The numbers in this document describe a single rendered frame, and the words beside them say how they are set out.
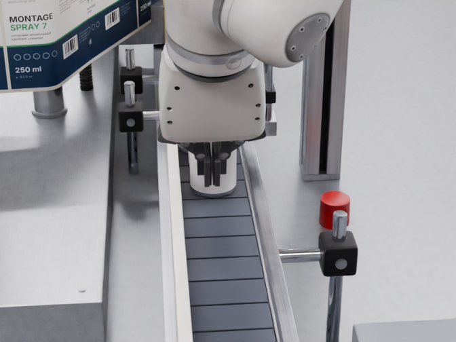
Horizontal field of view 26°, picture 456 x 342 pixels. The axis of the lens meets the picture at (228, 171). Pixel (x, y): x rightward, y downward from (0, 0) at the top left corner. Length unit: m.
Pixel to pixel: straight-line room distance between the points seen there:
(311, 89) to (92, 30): 0.32
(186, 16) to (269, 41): 0.09
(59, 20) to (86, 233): 0.32
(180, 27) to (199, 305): 0.25
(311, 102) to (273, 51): 0.40
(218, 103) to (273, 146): 0.38
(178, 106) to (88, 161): 0.26
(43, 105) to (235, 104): 0.40
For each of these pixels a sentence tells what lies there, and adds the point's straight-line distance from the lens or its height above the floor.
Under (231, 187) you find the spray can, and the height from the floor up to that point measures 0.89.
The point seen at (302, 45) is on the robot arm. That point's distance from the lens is 0.78.
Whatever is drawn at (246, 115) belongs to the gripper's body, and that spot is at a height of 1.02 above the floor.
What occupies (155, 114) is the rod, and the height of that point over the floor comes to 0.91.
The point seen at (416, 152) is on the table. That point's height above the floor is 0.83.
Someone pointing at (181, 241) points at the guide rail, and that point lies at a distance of 0.94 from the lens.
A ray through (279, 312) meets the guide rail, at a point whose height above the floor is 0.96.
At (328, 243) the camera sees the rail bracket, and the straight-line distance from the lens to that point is 0.83.
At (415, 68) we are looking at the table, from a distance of 1.55.
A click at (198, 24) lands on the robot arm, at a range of 0.83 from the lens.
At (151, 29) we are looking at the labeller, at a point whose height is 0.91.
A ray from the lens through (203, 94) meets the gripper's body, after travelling 0.90.
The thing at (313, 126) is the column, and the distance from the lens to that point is 1.18.
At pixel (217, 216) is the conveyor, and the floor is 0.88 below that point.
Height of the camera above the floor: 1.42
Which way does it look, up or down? 29 degrees down
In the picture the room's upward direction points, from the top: straight up
